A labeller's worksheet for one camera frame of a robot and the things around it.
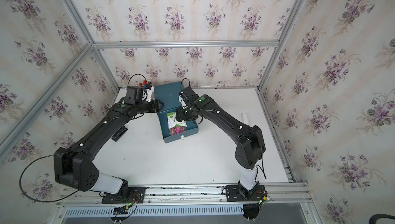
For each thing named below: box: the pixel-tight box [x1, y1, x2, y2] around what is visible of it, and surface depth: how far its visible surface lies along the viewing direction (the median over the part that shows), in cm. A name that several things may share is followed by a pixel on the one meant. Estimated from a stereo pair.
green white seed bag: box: [167, 112, 188, 136], surface depth 83 cm
